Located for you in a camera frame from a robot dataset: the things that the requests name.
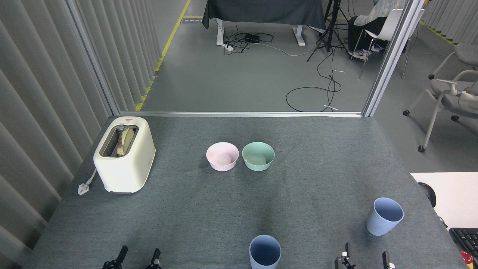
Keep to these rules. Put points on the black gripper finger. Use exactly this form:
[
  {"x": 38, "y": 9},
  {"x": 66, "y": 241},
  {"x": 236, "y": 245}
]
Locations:
[
  {"x": 155, "y": 261},
  {"x": 118, "y": 261},
  {"x": 344, "y": 262},
  {"x": 387, "y": 261}
]

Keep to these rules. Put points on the blue cup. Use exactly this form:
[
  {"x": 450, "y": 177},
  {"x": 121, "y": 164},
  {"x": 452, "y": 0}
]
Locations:
[
  {"x": 381, "y": 222},
  {"x": 265, "y": 252}
]

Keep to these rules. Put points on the black computer mouse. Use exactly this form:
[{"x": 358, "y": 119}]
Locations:
[{"x": 428, "y": 193}]

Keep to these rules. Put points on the red round object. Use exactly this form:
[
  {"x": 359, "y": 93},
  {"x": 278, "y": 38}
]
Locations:
[{"x": 466, "y": 258}]

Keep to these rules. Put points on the black keyboard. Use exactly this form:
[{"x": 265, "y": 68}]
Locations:
[{"x": 466, "y": 241}]

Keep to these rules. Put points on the white desk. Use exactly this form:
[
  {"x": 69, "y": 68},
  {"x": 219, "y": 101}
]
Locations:
[{"x": 452, "y": 194}]

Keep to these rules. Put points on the cream white toaster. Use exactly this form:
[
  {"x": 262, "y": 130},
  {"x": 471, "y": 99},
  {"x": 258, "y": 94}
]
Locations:
[{"x": 127, "y": 168}]

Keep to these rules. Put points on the toasted bread slice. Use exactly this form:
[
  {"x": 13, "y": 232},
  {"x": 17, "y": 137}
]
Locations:
[{"x": 126, "y": 141}]

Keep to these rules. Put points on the pink bowl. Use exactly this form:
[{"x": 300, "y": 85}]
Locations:
[{"x": 222, "y": 158}]

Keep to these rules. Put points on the green bowl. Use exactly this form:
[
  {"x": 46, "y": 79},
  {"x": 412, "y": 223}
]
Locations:
[{"x": 258, "y": 158}]

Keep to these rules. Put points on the grey wheeled office chair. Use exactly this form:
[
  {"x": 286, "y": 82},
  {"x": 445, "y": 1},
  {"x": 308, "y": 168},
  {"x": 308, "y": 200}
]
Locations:
[
  {"x": 448, "y": 99},
  {"x": 466, "y": 52}
]

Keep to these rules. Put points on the white power strip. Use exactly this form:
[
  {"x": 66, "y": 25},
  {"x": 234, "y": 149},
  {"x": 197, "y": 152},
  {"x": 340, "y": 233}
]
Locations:
[{"x": 228, "y": 47}]

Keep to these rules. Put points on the black tripod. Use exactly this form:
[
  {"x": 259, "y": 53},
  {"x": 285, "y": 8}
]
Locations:
[{"x": 328, "y": 33}]

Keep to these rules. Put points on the white plastic chair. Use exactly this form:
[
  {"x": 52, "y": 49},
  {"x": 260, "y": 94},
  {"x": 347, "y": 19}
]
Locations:
[{"x": 390, "y": 26}]

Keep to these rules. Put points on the seated person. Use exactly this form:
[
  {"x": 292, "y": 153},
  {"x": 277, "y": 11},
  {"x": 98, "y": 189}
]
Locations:
[{"x": 368, "y": 22}]

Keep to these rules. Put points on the black power adapter box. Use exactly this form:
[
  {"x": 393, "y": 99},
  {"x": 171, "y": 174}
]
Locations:
[{"x": 252, "y": 37}]

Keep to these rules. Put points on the table with dark cloth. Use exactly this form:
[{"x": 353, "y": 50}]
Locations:
[{"x": 265, "y": 11}]

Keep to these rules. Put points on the silver frame rail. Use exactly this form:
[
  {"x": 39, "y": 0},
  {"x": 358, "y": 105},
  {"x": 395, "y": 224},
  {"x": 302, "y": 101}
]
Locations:
[{"x": 239, "y": 114}]

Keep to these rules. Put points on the silver frame post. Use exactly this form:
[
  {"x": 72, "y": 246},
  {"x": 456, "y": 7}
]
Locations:
[
  {"x": 93, "y": 63},
  {"x": 392, "y": 56}
]

